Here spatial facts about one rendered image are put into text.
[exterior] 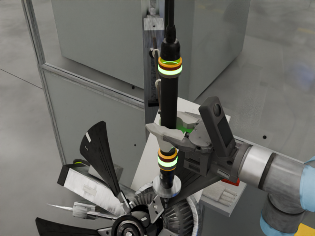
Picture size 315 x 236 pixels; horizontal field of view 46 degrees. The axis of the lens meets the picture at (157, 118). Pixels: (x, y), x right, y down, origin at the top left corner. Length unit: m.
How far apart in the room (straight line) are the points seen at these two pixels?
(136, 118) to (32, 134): 1.53
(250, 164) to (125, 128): 1.44
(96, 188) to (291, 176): 0.82
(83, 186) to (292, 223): 0.82
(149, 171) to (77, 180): 0.27
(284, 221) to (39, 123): 2.87
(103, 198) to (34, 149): 1.91
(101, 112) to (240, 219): 0.97
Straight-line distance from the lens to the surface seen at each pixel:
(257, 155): 0.71
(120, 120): 2.07
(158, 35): 1.31
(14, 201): 2.89
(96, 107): 2.14
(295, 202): 0.72
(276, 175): 0.70
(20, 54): 4.49
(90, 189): 1.37
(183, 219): 1.24
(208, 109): 0.67
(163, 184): 0.90
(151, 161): 1.37
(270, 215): 0.78
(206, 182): 1.01
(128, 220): 1.12
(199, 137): 0.74
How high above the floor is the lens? 2.18
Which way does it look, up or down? 41 degrees down
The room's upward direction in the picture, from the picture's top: straight up
